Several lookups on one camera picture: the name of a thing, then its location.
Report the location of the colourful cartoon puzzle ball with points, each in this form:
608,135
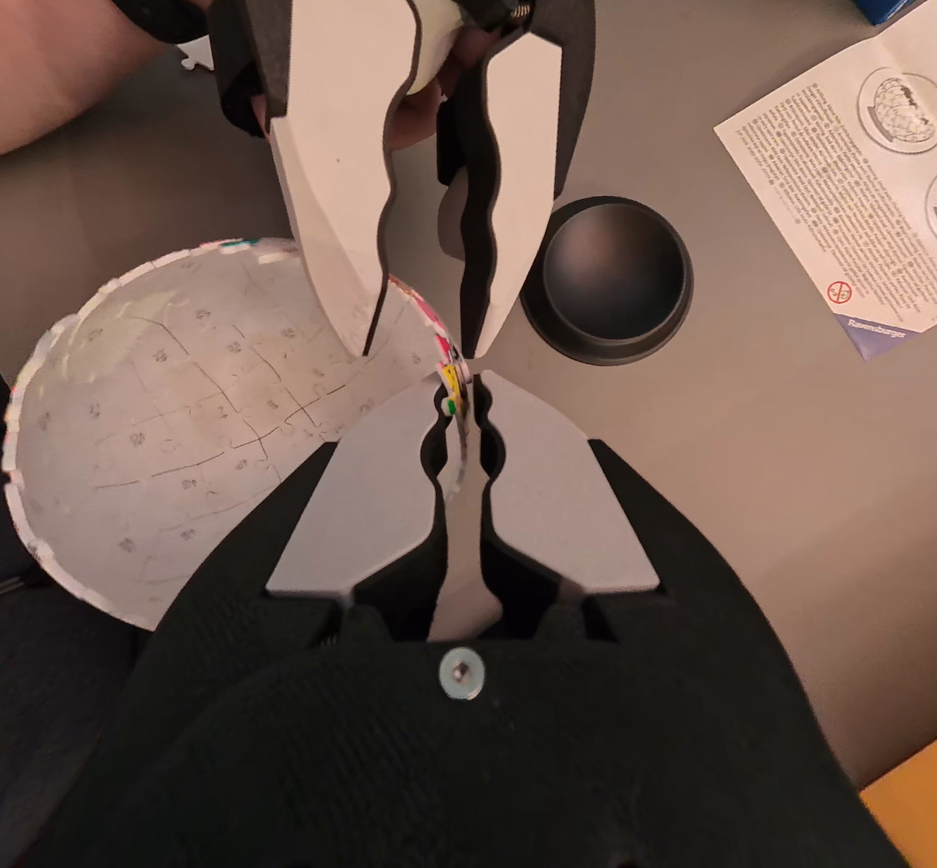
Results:
183,407

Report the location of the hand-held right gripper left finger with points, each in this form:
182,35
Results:
359,516

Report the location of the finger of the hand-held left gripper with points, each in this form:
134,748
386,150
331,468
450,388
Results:
520,187
337,114

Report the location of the white puzzle pieces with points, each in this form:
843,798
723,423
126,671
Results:
199,55

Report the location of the yellow plastic bin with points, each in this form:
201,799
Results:
911,824

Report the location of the person's left hand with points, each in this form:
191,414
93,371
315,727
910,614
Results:
413,121

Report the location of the person's left forearm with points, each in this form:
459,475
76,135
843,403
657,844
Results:
58,62

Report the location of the white instruction sheet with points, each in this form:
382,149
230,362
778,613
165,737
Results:
842,187

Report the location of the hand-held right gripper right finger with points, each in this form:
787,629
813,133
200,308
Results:
564,516

